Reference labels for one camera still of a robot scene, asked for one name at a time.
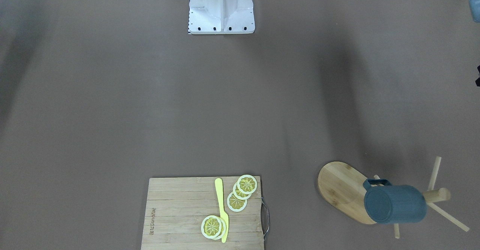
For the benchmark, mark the dark blue mug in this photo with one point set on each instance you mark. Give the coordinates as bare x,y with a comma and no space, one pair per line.
386,203

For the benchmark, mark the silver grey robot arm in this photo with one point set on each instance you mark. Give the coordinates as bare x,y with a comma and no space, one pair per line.
475,10

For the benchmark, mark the wooden cup rack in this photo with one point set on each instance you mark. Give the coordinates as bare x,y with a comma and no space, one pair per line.
341,186

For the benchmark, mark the yellow plastic knife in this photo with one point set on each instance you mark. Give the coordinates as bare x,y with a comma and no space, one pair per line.
218,183

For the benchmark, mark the wooden cutting board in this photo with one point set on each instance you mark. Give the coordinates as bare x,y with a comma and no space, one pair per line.
176,207

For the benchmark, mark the white pedestal column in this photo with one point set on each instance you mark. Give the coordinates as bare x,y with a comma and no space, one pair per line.
221,17

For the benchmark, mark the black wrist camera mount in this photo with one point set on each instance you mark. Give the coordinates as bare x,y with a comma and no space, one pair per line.
477,81

